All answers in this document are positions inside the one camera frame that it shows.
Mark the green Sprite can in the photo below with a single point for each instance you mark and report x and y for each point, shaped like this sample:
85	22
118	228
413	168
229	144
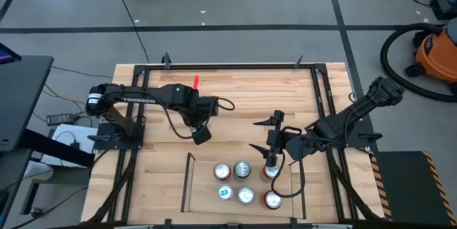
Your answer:
242	169

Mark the computer monitor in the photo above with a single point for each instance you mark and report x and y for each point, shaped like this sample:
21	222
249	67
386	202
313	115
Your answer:
7	54

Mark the black desk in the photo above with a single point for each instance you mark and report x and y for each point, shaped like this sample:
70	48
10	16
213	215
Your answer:
21	97

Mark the red soda can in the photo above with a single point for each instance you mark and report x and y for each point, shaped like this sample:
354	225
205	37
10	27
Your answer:
272	173
272	199

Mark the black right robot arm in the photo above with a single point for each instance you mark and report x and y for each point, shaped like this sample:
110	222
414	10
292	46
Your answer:
339	122

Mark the black hazard-striped ramp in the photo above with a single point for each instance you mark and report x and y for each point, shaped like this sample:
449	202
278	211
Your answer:
407	186

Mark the white and blue can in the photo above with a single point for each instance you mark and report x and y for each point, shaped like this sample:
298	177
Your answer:
225	192

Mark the orange shop vacuum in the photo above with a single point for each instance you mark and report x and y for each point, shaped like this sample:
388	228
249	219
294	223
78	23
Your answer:
435	54
387	65

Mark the black power adapter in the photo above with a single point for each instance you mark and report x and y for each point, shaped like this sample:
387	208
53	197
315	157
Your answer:
60	118

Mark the white paper box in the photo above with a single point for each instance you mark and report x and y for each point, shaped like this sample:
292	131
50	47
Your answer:
66	138

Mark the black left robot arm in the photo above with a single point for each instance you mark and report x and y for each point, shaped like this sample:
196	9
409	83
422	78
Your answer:
143	97

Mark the pink soda can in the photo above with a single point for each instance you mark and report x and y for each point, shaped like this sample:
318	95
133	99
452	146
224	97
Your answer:
222	171

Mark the silver soda can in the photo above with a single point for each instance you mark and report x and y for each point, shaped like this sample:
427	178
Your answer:
246	194

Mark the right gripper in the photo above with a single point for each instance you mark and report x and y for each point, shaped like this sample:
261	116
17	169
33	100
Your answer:
276	140

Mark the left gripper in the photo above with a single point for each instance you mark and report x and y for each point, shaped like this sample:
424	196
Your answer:
200	134

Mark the black aluminium table frame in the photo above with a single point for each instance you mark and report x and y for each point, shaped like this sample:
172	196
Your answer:
232	66

